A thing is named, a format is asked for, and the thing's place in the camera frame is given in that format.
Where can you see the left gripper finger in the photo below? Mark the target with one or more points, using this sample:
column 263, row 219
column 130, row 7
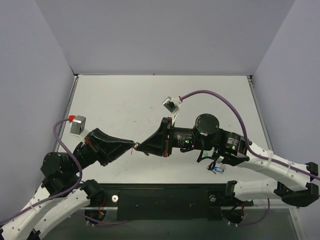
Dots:
column 104, row 139
column 111, row 151

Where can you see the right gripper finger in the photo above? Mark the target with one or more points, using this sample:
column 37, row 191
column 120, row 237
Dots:
column 150, row 149
column 157, row 139

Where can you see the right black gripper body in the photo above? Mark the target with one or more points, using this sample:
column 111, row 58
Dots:
column 167, row 137

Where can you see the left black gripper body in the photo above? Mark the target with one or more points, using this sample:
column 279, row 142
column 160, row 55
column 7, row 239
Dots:
column 94, row 146

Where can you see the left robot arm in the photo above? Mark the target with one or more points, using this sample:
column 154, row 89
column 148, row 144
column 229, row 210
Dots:
column 62, row 193

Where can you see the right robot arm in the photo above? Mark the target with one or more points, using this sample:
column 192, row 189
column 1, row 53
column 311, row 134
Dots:
column 288, row 181

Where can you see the silver key with blue tag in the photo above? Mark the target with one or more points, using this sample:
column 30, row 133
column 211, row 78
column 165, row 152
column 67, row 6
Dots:
column 211, row 168

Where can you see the blue key tag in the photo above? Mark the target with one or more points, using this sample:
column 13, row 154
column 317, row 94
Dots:
column 218, row 169

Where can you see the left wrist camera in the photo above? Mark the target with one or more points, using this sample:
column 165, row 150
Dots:
column 77, row 124

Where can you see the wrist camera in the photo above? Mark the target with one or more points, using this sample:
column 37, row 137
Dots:
column 173, row 106
column 77, row 124

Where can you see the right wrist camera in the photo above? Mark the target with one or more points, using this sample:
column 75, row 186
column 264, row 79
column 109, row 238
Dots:
column 173, row 106

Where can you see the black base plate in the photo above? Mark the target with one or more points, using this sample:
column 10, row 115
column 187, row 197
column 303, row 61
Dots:
column 184, row 201

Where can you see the aluminium frame rail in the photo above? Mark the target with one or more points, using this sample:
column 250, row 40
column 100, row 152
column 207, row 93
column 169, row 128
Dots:
column 262, row 122

